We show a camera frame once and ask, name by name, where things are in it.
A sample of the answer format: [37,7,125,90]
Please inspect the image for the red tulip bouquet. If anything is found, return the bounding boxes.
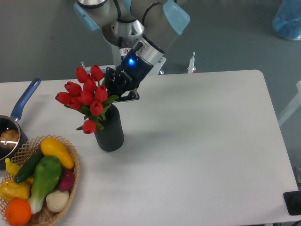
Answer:
[55,65,117,134]

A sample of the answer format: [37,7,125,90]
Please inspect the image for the yellow squash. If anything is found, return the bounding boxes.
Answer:
[40,137,75,170]

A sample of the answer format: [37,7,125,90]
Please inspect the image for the black device at edge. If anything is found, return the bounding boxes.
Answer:
[283,191,301,216]

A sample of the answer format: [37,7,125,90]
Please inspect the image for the brown bread roll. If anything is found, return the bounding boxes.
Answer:
[0,129,19,150]

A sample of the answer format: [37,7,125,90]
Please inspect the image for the dark grey ribbed vase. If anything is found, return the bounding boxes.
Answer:
[94,105,124,152]

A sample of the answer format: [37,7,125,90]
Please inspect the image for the green cucumber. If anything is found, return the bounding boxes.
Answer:
[14,150,44,183]

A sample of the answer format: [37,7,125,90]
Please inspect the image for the white garlic bulb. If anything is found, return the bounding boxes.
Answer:
[46,190,69,213]

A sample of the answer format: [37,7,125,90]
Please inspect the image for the orange fruit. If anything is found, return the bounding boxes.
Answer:
[5,198,32,226]

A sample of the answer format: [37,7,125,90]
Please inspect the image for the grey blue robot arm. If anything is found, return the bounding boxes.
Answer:
[73,0,190,102]

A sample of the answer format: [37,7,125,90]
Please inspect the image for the blue handled saucepan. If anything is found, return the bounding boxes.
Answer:
[0,78,41,170]

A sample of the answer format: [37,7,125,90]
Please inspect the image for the yellow corn cob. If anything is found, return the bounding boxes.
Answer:
[0,179,31,202]

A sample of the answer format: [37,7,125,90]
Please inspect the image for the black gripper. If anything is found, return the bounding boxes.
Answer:
[104,49,153,102]

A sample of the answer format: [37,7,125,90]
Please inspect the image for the woven wicker basket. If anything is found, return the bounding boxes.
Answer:
[0,135,79,226]

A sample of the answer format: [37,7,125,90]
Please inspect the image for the purple red onion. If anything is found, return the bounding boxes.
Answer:
[57,169,75,192]

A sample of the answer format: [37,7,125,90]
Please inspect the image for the yellow banana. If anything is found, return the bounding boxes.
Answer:
[5,158,21,177]

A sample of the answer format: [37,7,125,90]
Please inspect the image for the white frame at right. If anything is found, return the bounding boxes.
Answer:
[277,81,301,127]

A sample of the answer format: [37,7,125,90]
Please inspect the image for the green bok choy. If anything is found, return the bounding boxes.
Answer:
[28,156,63,214]

